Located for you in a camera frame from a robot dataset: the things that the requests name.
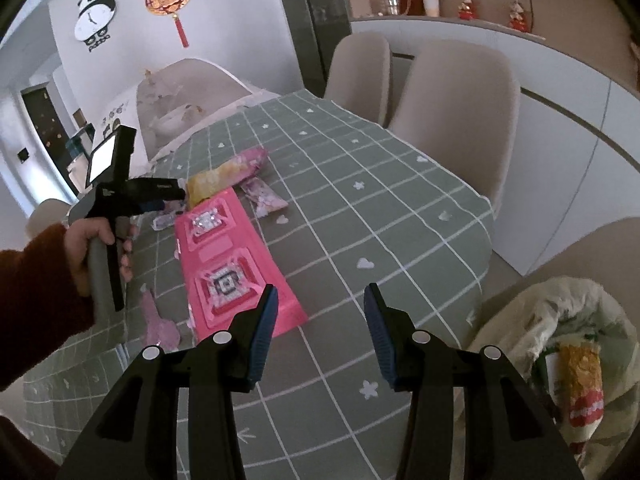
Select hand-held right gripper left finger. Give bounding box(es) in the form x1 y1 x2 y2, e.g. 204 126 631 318
56 283 280 480

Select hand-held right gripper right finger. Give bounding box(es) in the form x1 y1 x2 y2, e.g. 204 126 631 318
363 282 586 480

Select yellow pink snack packet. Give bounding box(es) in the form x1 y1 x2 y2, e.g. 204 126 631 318
186 149 267 207

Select pink plastic bag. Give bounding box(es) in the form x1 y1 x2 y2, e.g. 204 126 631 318
174 187 308 342

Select white plastic bag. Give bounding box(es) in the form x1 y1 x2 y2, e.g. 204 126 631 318
470 276 640 480

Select yellow snack packet red label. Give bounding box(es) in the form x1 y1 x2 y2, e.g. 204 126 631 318
557 342 607 431

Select person's left forearm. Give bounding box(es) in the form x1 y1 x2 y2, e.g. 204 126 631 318
0 224 98 393

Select person's left hand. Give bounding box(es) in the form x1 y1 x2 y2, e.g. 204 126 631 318
63 215 139 298

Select small pale wrapper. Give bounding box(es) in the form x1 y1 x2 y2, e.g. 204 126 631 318
152 210 184 231

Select dark wooden door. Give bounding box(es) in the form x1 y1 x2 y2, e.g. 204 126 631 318
21 85 69 182

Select beige chair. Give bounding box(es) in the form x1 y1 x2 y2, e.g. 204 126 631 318
387 40 522 211
324 31 392 128
25 199 76 240

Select crumpled pink wrapper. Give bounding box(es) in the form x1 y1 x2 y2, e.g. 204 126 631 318
140 285 181 352

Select pink floral wrapper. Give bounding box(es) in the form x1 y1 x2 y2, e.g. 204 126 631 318
239 176 289 218

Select white covered chair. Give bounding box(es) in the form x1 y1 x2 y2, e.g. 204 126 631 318
135 58 251 161

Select dark glass door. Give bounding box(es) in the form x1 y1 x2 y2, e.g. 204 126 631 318
272 0 353 98

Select white cabinet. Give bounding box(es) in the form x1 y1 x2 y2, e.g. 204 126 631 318
350 15 640 277

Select panda wall clock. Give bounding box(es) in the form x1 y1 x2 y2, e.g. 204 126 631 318
74 0 119 54

